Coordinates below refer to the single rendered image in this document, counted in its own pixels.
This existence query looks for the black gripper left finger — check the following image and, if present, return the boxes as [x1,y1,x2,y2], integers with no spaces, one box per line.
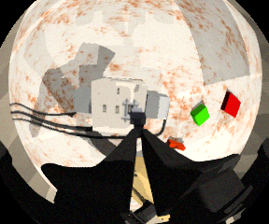
[41,128,137,219]

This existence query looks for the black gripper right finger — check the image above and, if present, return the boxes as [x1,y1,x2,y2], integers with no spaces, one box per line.
[141,128,240,217]

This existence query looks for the red rectangular block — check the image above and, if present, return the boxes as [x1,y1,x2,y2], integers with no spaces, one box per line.
[220,91,242,118]

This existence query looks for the green cube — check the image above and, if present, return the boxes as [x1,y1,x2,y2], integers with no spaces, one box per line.
[191,105,209,126]

